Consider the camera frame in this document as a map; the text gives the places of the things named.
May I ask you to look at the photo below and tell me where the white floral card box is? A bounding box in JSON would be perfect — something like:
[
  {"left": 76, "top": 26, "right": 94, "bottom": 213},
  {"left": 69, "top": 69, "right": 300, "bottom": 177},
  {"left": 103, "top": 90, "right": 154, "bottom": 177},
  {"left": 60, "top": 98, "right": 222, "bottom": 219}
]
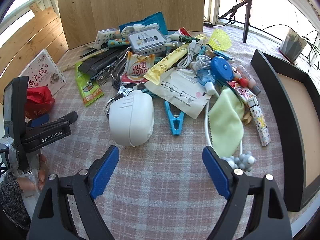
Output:
[{"left": 19, "top": 49, "right": 67, "bottom": 92}]

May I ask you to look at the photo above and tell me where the black tripod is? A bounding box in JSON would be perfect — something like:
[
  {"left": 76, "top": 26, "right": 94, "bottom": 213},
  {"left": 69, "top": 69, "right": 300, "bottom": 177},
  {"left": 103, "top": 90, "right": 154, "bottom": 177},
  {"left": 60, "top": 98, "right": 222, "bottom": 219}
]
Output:
[{"left": 220, "top": 0, "right": 256, "bottom": 44}]

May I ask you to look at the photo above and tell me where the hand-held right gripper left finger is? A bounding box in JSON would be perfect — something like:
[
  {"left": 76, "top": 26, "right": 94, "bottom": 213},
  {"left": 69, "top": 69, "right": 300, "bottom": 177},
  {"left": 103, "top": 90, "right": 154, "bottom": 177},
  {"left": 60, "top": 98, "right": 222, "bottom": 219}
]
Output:
[{"left": 29, "top": 145, "right": 120, "bottom": 240}]

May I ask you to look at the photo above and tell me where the white cable with grey beads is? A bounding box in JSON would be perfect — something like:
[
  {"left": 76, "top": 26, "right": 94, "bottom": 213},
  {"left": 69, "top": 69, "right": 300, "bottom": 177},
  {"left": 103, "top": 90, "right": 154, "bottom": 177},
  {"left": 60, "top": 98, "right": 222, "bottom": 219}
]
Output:
[{"left": 204, "top": 82, "right": 256, "bottom": 172}]

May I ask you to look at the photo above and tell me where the tissue pack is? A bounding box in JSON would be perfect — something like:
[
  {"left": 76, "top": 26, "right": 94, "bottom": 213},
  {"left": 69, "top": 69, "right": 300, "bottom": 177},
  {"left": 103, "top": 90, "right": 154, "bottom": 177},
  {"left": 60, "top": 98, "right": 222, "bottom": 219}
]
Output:
[{"left": 94, "top": 27, "right": 121, "bottom": 51}]

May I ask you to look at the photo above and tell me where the yellow stick sachet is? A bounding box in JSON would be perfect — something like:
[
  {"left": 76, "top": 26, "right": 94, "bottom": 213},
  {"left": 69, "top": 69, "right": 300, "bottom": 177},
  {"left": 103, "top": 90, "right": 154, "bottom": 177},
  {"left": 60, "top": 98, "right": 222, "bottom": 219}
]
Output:
[{"left": 144, "top": 42, "right": 191, "bottom": 86}]

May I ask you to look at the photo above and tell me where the red pouch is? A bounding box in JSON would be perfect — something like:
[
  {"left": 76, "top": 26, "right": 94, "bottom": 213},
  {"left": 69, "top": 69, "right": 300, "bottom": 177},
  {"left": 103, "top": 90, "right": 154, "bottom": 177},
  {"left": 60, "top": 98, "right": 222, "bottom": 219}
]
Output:
[{"left": 24, "top": 86, "right": 56, "bottom": 120}]

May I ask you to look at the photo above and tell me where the black power cable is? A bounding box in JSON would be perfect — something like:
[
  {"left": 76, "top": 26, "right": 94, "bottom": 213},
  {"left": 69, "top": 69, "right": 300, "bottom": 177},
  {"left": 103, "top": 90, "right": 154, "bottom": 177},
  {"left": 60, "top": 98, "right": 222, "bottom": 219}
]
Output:
[{"left": 205, "top": 4, "right": 245, "bottom": 28}]

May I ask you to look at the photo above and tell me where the white yellow-print tube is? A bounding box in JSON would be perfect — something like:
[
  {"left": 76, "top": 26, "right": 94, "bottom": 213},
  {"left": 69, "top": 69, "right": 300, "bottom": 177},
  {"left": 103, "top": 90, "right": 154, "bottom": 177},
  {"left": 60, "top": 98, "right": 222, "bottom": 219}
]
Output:
[{"left": 246, "top": 97, "right": 271, "bottom": 147}]

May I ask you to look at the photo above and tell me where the white USB cable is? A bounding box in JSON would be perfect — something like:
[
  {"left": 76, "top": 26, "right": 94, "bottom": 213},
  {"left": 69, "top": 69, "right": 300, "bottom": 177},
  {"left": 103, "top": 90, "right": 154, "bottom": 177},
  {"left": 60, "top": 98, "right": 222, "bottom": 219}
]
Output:
[{"left": 176, "top": 41, "right": 201, "bottom": 70}]

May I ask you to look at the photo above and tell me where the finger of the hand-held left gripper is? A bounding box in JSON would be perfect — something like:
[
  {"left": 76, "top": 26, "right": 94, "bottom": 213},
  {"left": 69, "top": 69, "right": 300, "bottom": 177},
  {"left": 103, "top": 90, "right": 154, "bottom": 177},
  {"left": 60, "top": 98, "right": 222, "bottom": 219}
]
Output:
[{"left": 49, "top": 111, "right": 78, "bottom": 128}]

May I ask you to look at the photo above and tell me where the green sachet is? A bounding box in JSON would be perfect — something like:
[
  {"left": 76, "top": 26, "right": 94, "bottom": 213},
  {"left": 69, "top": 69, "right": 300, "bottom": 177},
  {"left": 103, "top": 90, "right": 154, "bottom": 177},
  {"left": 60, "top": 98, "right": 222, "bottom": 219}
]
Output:
[{"left": 74, "top": 61, "right": 105, "bottom": 107}]

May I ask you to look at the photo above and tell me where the wooden slat panel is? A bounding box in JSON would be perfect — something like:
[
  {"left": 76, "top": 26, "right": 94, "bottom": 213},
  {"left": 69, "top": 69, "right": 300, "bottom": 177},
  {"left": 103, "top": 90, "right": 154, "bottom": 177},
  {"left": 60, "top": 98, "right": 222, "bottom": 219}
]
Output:
[{"left": 0, "top": 4, "right": 70, "bottom": 104}]

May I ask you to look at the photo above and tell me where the yellow shuttlecock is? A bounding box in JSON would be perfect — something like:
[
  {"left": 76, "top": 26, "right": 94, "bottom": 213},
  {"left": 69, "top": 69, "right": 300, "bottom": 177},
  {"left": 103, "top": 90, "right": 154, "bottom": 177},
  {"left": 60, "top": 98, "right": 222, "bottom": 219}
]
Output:
[{"left": 207, "top": 28, "right": 232, "bottom": 52}]

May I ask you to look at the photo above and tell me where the black packet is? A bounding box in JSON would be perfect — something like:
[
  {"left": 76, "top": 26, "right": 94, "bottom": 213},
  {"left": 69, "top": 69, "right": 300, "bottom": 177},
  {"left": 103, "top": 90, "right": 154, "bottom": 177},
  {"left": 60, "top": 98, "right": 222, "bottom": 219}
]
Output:
[{"left": 78, "top": 48, "right": 127, "bottom": 79}]

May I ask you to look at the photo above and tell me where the potted plant grey pot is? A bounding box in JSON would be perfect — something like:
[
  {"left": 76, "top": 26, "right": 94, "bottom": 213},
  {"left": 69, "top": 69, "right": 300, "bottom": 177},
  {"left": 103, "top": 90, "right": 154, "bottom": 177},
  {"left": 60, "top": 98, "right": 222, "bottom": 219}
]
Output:
[{"left": 262, "top": 12, "right": 320, "bottom": 71}]

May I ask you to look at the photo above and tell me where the black framed box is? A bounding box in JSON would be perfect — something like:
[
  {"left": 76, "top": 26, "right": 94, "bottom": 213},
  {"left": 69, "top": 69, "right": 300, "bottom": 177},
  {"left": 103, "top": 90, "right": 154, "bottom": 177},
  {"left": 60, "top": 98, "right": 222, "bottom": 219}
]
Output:
[{"left": 250, "top": 49, "right": 320, "bottom": 212}]

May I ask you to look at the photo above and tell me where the wooden board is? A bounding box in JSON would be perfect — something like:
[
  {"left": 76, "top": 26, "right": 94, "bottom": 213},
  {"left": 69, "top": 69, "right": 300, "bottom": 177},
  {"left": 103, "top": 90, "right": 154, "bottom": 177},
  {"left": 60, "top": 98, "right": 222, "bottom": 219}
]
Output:
[{"left": 56, "top": 0, "right": 205, "bottom": 51}]

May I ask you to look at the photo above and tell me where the teal tube orange print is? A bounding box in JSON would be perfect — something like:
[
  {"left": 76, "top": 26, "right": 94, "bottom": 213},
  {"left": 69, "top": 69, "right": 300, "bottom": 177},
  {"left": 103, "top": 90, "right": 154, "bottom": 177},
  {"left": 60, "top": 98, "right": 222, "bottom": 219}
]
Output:
[{"left": 107, "top": 38, "right": 131, "bottom": 49}]

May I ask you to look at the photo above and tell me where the blue bubble mailer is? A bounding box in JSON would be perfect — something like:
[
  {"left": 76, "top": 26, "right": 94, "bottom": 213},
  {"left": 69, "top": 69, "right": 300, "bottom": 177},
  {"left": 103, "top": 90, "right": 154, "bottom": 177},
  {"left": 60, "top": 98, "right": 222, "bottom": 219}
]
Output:
[{"left": 118, "top": 11, "right": 169, "bottom": 40}]

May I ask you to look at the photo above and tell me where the white round device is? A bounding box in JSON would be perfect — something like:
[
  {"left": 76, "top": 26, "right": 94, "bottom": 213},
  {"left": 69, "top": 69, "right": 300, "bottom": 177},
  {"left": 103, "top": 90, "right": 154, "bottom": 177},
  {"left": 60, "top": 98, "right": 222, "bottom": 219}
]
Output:
[{"left": 109, "top": 89, "right": 155, "bottom": 147}]

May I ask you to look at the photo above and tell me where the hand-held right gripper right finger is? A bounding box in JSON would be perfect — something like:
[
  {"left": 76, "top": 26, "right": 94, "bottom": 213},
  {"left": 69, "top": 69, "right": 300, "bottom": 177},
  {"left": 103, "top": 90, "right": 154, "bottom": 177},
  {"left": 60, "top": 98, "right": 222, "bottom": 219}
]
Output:
[{"left": 202, "top": 145, "right": 293, "bottom": 240}]

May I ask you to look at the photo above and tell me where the plaid cloth desktop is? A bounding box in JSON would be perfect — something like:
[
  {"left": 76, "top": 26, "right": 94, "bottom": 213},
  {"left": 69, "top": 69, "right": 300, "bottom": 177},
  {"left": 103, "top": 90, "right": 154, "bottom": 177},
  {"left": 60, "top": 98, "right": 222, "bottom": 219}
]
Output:
[{"left": 25, "top": 29, "right": 320, "bottom": 240}]

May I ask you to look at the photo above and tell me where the metal tin box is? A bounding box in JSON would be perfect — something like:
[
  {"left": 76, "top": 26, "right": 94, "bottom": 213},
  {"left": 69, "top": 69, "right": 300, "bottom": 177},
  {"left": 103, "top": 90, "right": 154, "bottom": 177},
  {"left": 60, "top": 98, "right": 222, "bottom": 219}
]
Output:
[{"left": 127, "top": 28, "right": 168, "bottom": 56}]

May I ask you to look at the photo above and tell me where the large silver metal clamp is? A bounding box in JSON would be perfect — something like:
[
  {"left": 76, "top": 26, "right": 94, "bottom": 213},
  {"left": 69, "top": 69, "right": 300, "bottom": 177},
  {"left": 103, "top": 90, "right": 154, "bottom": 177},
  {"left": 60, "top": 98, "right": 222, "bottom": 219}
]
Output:
[{"left": 94, "top": 51, "right": 129, "bottom": 86}]

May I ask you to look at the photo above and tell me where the black cable coil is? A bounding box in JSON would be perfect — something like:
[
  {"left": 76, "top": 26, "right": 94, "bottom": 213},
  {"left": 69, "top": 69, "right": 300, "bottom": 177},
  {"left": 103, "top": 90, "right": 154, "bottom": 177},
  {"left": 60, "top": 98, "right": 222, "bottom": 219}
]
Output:
[{"left": 110, "top": 76, "right": 125, "bottom": 90}]

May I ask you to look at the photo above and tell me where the blue round tape measure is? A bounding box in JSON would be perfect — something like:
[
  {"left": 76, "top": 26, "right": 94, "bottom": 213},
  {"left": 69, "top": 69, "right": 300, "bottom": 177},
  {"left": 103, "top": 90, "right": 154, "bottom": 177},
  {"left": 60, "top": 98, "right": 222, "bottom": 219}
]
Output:
[{"left": 210, "top": 55, "right": 235, "bottom": 82}]

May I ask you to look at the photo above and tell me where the white paper packet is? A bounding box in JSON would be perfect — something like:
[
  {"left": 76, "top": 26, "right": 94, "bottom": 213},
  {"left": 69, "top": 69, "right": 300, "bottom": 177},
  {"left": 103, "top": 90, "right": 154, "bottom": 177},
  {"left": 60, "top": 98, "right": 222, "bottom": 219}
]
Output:
[{"left": 144, "top": 67, "right": 213, "bottom": 120}]

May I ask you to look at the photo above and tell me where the person's left forearm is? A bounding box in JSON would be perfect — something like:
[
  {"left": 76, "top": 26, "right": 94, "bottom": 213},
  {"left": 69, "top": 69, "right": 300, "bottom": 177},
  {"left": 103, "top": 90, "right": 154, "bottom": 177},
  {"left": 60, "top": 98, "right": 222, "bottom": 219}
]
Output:
[{"left": 0, "top": 172, "right": 31, "bottom": 230}]

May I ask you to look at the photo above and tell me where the white plastic bag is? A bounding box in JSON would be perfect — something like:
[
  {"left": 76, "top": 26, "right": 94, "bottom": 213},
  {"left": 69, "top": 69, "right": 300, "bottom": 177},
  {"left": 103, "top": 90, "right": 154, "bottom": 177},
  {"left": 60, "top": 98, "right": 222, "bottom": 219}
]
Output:
[{"left": 121, "top": 23, "right": 160, "bottom": 37}]

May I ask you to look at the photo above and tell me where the white window frame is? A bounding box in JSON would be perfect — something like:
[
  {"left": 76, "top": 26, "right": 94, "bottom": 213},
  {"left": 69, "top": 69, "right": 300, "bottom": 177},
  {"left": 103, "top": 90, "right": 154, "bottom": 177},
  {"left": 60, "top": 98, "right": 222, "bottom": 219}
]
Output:
[{"left": 203, "top": 0, "right": 222, "bottom": 27}]

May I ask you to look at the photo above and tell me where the person's left hand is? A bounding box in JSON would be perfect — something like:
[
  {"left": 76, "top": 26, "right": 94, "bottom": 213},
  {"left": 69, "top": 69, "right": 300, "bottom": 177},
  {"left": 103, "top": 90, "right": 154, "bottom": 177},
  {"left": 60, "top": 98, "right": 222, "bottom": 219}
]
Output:
[{"left": 23, "top": 154, "right": 48, "bottom": 193}]

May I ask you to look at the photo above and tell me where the small silver metal clip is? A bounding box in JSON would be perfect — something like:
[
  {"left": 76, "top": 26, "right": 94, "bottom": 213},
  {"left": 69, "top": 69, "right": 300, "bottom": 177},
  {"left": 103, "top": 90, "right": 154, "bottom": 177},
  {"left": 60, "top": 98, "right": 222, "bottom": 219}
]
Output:
[{"left": 104, "top": 81, "right": 137, "bottom": 120}]

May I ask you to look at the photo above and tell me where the green cloth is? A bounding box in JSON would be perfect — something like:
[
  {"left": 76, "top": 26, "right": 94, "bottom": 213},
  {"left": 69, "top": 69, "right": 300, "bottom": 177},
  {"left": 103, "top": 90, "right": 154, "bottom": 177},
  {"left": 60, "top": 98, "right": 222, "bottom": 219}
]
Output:
[{"left": 208, "top": 87, "right": 245, "bottom": 158}]

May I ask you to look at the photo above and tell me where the green lip balm stick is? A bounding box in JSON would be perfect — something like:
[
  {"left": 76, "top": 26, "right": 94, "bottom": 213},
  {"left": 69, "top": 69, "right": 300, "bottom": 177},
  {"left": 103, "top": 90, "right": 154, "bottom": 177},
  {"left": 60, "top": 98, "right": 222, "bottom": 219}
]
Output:
[{"left": 171, "top": 33, "right": 198, "bottom": 45}]

